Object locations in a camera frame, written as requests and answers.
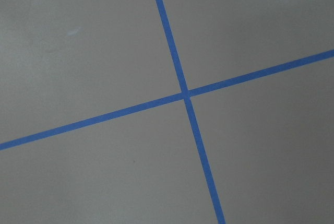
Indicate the blue tape line lengthwise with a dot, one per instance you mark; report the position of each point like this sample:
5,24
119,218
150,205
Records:
191,113

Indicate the blue tape line crosswise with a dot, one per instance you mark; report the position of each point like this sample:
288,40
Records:
169,99

